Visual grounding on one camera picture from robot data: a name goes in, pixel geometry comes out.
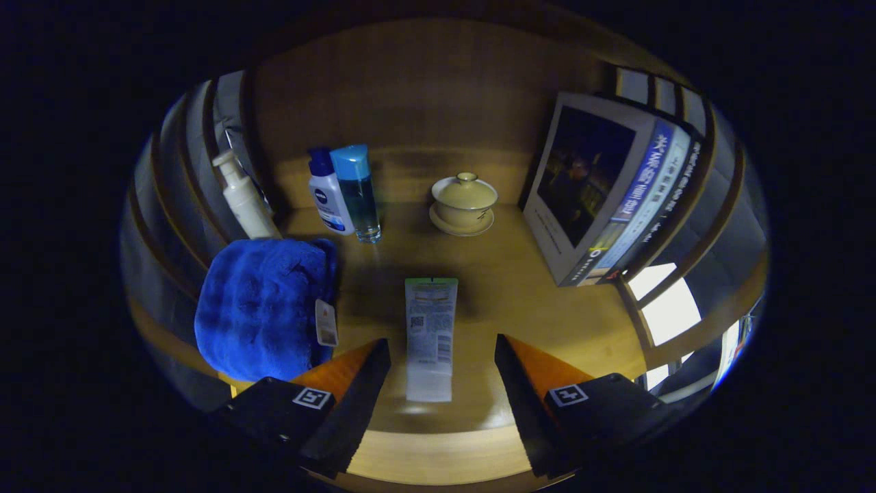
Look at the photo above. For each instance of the white tube green cap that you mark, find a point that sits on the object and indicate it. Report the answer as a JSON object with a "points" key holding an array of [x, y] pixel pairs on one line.
{"points": [[431, 342]]}

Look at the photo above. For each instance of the beige lidded teacup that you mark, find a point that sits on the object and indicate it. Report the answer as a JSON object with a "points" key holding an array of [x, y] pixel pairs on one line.
{"points": [[465, 198]]}

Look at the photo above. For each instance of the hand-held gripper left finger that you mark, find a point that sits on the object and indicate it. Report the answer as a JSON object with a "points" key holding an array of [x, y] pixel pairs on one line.
{"points": [[356, 404]]}

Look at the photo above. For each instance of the wooden cabinet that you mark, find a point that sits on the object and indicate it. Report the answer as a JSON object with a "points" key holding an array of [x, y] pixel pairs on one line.
{"points": [[424, 89]]}

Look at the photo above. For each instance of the thick book dark cover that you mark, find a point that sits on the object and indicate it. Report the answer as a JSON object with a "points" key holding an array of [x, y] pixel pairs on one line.
{"points": [[582, 178]]}

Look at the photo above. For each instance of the teal clear bottle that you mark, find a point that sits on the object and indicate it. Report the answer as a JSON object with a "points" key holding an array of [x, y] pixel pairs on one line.
{"points": [[359, 198]]}

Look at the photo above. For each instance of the wooden countertop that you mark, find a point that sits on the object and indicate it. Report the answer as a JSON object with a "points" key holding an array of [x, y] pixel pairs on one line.
{"points": [[506, 294]]}

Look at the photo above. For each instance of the blue towel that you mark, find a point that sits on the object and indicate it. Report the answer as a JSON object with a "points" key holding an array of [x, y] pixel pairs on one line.
{"points": [[260, 308]]}

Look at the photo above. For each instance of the thin grey-blue book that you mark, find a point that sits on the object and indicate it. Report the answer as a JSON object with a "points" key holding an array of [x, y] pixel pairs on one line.
{"points": [[667, 185]]}

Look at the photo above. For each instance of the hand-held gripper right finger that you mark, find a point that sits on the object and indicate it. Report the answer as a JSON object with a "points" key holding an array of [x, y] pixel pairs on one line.
{"points": [[523, 404]]}

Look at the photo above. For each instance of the white bottle blue cap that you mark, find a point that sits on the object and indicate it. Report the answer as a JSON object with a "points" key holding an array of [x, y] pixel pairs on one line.
{"points": [[327, 198]]}

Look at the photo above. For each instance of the white pump bottle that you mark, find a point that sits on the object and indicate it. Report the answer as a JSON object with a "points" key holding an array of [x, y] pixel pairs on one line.
{"points": [[250, 205]]}

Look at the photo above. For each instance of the beige saucer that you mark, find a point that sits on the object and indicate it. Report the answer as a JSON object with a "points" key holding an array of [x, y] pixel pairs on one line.
{"points": [[445, 227]]}

